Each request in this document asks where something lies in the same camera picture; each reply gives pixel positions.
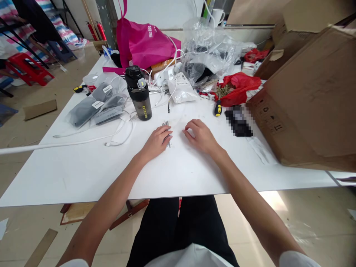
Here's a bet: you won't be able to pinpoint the person's right hand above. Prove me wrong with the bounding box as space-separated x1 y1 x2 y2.
182 119 224 158

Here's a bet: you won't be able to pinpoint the person's left hand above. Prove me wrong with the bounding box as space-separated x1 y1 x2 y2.
142 125 174 162

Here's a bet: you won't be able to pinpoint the bundle of silver metal parts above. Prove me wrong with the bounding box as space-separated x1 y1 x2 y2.
162 121 174 150

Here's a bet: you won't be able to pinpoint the white padded packet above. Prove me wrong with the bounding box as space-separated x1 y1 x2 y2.
167 80 200 104

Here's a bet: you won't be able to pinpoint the black water bottle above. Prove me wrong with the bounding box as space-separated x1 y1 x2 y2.
124 65 153 122

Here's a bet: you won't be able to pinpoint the yellow black screwdriver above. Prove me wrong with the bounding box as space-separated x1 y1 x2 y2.
213 91 223 118

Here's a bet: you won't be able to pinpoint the white power strip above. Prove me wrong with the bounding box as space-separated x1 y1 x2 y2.
152 62 185 87

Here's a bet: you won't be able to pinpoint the grey box in clear bag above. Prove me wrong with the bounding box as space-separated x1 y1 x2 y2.
94 105 126 126

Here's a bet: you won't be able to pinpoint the black flat device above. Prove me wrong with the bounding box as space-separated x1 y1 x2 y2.
224 105 254 138

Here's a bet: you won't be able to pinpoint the orange brown box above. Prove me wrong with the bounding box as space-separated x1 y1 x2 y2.
151 59 176 78

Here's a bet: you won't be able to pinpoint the light grey cloth in bag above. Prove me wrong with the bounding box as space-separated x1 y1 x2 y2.
91 82 128 109

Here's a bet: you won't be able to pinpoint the red plastic bag of screws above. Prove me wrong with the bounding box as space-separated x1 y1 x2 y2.
214 72 263 108

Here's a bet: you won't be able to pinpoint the dark grey cloth in bag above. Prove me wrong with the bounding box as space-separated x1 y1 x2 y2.
66 95 101 128

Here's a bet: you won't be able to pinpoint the pink fabric bag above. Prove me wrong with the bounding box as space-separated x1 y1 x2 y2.
102 0 182 75

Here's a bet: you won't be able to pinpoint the white tub with red label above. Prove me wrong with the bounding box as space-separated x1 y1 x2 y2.
82 73 100 94

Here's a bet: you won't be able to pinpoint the person's legs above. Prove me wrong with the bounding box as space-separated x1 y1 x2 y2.
126 195 240 267

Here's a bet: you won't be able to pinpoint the small clear flat bag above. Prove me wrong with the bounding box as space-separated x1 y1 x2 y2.
247 136 279 165

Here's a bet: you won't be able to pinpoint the heap of clear plastic bags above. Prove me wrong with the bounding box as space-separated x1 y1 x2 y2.
182 17 258 87

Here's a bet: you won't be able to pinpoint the small red plastic bag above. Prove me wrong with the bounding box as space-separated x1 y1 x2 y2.
244 48 270 63

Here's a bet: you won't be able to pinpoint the red fire extinguisher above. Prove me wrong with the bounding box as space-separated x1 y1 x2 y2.
94 20 108 42
85 21 98 42

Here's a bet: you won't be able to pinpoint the long white flat strip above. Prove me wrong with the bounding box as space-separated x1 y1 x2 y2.
0 133 132 155

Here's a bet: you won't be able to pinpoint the person's body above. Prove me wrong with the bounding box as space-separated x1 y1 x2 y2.
144 243 226 267

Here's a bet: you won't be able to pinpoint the white mug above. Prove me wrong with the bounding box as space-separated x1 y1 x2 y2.
211 9 225 27

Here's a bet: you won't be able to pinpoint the cardboard piece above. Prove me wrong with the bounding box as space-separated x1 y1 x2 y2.
22 99 58 121

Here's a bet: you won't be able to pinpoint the grey blue stool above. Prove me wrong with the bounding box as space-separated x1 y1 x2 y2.
46 39 79 64

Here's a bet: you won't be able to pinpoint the large brown cardboard box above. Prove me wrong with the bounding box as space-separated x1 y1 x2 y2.
245 23 356 173

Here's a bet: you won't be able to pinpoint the striped tarpaulin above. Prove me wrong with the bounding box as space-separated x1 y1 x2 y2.
0 0 89 60

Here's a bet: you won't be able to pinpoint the red plastic stool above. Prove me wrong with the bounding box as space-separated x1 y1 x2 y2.
5 52 55 87

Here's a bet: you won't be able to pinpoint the torn brown cardboard box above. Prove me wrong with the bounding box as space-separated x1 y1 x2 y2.
253 0 356 81

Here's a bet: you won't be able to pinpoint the light wooden board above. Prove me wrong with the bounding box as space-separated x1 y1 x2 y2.
23 228 59 267

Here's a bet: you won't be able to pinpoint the tangle of white cables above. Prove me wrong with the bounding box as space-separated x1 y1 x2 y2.
111 34 185 108

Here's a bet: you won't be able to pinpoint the white charging cable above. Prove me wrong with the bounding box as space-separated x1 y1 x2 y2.
53 110 136 147

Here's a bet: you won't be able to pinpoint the red brown wooden frame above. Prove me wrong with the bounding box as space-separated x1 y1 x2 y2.
59 199 151 231

